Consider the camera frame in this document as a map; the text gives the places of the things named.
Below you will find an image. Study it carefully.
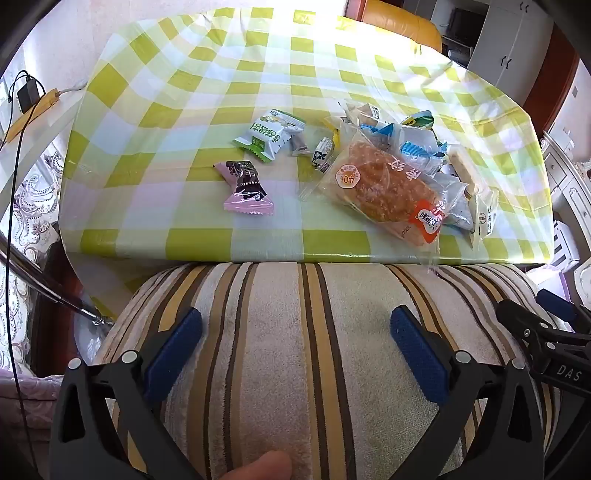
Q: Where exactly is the green white snack packet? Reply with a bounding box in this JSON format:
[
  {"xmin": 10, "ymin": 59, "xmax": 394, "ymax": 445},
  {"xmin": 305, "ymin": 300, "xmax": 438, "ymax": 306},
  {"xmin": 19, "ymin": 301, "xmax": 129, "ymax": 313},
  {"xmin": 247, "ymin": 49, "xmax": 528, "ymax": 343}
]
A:
[{"xmin": 231, "ymin": 109, "xmax": 308, "ymax": 163}]

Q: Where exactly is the clear beige bar packet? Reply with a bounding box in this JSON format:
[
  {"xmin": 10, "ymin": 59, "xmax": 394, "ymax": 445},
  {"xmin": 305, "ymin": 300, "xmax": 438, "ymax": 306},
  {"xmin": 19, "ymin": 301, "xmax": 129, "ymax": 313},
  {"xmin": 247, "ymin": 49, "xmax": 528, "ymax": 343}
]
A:
[{"xmin": 445, "ymin": 145, "xmax": 499, "ymax": 250}]

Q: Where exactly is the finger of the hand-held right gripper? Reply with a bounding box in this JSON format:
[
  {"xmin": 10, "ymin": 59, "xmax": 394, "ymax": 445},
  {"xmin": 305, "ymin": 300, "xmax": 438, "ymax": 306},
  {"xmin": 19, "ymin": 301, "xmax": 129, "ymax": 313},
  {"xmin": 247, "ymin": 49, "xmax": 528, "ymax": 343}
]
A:
[
  {"xmin": 536, "ymin": 289, "xmax": 591, "ymax": 333},
  {"xmin": 495, "ymin": 298, "xmax": 591, "ymax": 358}
]

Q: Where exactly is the striped fabric cushion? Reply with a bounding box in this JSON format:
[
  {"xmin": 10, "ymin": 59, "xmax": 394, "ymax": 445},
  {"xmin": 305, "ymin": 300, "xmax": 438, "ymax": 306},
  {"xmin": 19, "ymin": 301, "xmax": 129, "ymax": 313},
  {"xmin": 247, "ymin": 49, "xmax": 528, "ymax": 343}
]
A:
[{"xmin": 92, "ymin": 261, "xmax": 578, "ymax": 480}]

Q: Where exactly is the black white small candy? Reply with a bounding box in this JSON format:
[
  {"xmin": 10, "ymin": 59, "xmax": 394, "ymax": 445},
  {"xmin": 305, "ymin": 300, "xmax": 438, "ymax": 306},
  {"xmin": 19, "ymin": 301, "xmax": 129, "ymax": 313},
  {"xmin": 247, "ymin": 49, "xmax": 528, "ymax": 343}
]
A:
[{"xmin": 311, "ymin": 137, "xmax": 335, "ymax": 174}]

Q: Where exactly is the person's left hand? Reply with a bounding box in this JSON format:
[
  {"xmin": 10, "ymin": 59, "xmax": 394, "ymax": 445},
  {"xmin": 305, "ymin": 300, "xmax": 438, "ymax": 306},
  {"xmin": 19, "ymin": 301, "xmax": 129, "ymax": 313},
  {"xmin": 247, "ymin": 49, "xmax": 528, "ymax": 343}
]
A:
[{"xmin": 217, "ymin": 450, "xmax": 293, "ymax": 480}]

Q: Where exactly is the pink candy packet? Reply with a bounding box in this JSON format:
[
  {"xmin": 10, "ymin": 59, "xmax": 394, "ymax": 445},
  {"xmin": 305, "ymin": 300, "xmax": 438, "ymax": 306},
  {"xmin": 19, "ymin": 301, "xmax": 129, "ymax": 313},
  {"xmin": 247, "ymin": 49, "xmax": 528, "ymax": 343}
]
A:
[{"xmin": 213, "ymin": 159, "xmax": 275, "ymax": 217}]

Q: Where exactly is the yellow power strip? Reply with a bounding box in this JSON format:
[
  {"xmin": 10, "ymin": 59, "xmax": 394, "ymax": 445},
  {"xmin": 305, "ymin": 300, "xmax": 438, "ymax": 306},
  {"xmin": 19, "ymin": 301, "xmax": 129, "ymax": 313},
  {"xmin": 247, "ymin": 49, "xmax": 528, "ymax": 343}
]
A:
[{"xmin": 2, "ymin": 88, "xmax": 61, "ymax": 141}]

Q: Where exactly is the white slatted stool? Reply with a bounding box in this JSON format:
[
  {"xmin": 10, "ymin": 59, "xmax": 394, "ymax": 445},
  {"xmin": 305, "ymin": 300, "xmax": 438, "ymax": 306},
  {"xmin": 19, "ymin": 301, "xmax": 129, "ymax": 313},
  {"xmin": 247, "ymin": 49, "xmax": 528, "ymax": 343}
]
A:
[{"xmin": 551, "ymin": 220, "xmax": 583, "ymax": 269}]

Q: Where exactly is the blue white snack packet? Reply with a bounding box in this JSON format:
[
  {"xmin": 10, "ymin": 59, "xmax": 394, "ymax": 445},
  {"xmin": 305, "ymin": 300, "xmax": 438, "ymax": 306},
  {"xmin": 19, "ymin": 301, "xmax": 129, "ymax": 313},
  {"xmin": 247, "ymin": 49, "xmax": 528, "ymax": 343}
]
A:
[
  {"xmin": 434, "ymin": 175, "xmax": 477, "ymax": 232},
  {"xmin": 360, "ymin": 122, "xmax": 408, "ymax": 149},
  {"xmin": 399, "ymin": 138, "xmax": 445, "ymax": 175}
]

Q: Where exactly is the pink cloth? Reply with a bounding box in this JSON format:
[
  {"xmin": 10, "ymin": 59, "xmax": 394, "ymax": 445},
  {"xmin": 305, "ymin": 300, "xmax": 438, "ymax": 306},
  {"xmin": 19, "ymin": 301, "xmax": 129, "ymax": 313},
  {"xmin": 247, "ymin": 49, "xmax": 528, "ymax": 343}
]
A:
[{"xmin": 0, "ymin": 369, "xmax": 58, "ymax": 430}]

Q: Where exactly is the black power adapter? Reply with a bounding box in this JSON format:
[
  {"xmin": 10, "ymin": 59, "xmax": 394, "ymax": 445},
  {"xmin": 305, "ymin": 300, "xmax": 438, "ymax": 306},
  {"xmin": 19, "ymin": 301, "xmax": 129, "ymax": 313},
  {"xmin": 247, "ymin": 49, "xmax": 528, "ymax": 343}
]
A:
[{"xmin": 17, "ymin": 76, "xmax": 42, "ymax": 114}]

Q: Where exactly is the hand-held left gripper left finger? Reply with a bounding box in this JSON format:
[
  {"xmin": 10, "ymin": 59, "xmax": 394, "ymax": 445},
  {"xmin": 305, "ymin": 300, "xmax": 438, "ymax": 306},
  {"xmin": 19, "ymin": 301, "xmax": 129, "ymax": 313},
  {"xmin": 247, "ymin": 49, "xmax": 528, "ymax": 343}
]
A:
[{"xmin": 48, "ymin": 305, "xmax": 206, "ymax": 480}]

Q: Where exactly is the metal pole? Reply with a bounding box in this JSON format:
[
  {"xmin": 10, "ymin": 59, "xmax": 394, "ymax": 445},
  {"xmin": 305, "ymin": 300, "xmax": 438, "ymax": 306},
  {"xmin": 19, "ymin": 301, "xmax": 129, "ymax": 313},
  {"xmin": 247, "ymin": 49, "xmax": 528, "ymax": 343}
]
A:
[{"xmin": 0, "ymin": 240, "xmax": 114, "ymax": 326}]

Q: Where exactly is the black cable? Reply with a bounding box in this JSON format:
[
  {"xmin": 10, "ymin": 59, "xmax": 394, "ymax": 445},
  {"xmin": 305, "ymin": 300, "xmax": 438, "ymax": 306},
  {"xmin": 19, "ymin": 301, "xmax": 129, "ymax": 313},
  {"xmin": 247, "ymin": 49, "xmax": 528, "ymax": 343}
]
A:
[{"xmin": 4, "ymin": 70, "xmax": 35, "ymax": 407}]

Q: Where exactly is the orange leather armchair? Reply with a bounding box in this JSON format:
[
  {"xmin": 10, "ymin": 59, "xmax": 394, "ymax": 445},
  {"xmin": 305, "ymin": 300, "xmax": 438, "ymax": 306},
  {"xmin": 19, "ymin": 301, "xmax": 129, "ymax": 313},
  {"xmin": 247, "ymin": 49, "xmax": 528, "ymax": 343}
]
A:
[{"xmin": 362, "ymin": 0, "xmax": 441, "ymax": 49}]

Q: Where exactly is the purple rimmed white cardboard box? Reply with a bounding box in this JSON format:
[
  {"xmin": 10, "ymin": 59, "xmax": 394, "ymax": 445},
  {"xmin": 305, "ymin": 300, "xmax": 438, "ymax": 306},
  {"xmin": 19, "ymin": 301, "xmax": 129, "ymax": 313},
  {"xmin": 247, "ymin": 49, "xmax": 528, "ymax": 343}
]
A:
[{"xmin": 526, "ymin": 267, "xmax": 578, "ymax": 303}]

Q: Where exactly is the ornate white dresser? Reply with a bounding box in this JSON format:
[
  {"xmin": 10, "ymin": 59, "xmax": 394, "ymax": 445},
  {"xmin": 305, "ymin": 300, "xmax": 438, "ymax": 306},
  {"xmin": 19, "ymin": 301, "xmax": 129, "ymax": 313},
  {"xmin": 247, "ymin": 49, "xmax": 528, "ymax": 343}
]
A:
[{"xmin": 540, "ymin": 129, "xmax": 591, "ymax": 208}]

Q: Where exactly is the large clear bread packet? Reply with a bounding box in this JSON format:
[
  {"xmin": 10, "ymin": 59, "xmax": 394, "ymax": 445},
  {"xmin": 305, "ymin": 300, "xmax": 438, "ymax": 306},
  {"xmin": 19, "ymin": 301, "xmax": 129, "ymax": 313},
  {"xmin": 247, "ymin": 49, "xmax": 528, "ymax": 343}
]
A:
[{"xmin": 298, "ymin": 126, "xmax": 446, "ymax": 266}]

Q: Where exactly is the patterned lace curtain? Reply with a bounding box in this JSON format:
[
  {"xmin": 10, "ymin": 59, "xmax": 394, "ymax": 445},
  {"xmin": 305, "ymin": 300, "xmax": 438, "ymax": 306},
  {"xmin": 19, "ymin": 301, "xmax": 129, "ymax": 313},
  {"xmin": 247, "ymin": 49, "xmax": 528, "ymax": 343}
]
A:
[{"xmin": 0, "ymin": 138, "xmax": 63, "ymax": 365}]

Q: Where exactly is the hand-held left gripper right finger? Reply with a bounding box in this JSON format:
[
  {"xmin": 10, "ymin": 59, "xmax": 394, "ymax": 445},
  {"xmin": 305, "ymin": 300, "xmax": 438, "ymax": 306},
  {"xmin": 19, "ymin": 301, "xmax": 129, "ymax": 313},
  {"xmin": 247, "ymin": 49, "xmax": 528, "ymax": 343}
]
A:
[{"xmin": 389, "ymin": 305, "xmax": 550, "ymax": 480}]

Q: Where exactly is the green checkered tablecloth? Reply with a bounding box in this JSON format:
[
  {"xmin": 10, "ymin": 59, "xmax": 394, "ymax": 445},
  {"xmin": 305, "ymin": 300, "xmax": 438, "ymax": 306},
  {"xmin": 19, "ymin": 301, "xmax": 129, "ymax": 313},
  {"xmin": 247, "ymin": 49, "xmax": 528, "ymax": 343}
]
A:
[{"xmin": 58, "ymin": 7, "xmax": 555, "ymax": 280}]

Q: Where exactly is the white cabinet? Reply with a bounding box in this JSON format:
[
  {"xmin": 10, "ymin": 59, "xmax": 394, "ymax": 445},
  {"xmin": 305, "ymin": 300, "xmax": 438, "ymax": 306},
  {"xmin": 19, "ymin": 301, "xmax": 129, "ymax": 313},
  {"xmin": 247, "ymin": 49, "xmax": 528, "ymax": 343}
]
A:
[{"xmin": 468, "ymin": 0, "xmax": 555, "ymax": 86}]

